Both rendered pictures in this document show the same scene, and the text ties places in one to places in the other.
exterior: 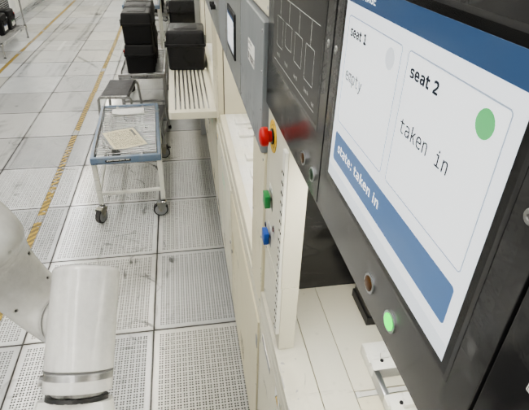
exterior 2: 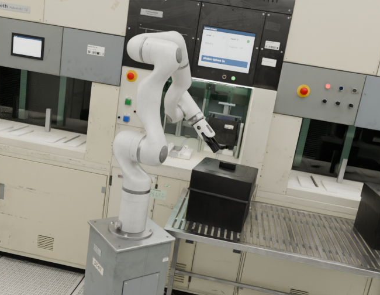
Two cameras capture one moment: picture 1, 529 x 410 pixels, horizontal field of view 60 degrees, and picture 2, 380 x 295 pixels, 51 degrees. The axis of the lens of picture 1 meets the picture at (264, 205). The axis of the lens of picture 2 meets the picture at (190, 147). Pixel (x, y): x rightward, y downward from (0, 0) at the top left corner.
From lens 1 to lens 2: 210 cm
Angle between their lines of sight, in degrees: 69
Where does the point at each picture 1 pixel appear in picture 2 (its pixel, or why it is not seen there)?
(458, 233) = (247, 55)
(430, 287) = (243, 65)
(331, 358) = not seen: hidden behind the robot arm
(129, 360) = not seen: outside the picture
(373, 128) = (220, 49)
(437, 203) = (241, 53)
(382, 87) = (221, 42)
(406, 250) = (235, 64)
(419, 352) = (242, 76)
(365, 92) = (215, 44)
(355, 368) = not seen: hidden behind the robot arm
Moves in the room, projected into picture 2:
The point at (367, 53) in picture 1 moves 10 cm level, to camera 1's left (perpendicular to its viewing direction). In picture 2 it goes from (214, 37) to (210, 35)
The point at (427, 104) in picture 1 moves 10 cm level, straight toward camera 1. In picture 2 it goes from (236, 41) to (252, 44)
